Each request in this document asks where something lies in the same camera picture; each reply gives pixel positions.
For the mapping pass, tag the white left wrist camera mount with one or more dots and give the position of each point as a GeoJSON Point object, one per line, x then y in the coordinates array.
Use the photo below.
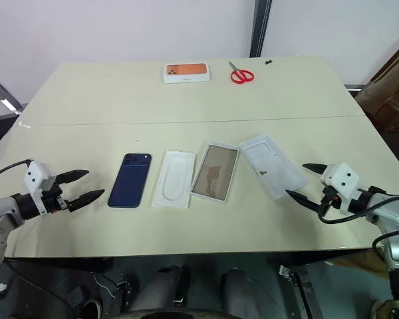
{"type": "Point", "coordinates": [36, 174]}

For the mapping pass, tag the dark blue smartphone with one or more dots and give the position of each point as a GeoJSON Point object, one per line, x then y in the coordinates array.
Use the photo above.
{"type": "Point", "coordinates": [129, 181]}

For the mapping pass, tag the orange print phone box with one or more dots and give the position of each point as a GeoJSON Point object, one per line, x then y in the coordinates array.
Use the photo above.
{"type": "Point", "coordinates": [186, 73]}

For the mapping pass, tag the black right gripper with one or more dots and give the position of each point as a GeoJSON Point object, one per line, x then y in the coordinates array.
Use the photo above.
{"type": "Point", "coordinates": [329, 197]}

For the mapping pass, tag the dark vertical pillar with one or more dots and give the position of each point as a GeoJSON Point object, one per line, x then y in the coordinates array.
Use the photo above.
{"type": "Point", "coordinates": [261, 26]}

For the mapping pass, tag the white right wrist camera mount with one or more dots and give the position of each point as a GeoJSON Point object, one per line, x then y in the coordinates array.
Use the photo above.
{"type": "Point", "coordinates": [340, 177]}

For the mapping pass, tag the dark rounded shape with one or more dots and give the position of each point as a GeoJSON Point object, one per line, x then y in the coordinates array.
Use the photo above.
{"type": "Point", "coordinates": [159, 289]}

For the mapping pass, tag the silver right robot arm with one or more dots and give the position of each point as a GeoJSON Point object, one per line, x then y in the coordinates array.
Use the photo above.
{"type": "Point", "coordinates": [394, 212]}

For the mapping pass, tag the white paper scrap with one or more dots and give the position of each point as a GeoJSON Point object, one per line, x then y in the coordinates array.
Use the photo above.
{"type": "Point", "coordinates": [1, 287]}

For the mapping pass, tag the clear tape strip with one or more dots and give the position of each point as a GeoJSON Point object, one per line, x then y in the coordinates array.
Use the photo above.
{"type": "Point", "coordinates": [25, 125]}

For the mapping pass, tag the dark brown chair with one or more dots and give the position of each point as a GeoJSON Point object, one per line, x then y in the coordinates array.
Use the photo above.
{"type": "Point", "coordinates": [390, 89]}

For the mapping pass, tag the metal table bracket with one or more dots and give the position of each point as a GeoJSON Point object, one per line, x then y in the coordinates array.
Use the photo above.
{"type": "Point", "coordinates": [291, 272]}

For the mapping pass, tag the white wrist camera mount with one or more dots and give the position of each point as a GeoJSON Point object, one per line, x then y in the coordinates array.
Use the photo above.
{"type": "Point", "coordinates": [36, 174]}
{"type": "Point", "coordinates": [340, 177]}

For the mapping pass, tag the white paper insert tray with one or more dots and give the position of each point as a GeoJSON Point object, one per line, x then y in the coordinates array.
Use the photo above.
{"type": "Point", "coordinates": [174, 179]}

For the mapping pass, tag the white box with brown inside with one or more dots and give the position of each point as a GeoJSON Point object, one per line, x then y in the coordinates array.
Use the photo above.
{"type": "Point", "coordinates": [214, 172]}

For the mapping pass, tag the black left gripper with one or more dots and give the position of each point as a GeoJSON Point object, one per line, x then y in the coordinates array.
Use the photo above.
{"type": "Point", "coordinates": [54, 199]}

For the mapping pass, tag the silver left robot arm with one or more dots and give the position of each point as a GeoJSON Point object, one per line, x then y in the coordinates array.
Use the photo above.
{"type": "Point", "coordinates": [6, 207]}

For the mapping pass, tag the grey metal frame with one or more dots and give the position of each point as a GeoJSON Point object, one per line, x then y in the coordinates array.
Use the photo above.
{"type": "Point", "coordinates": [5, 94]}

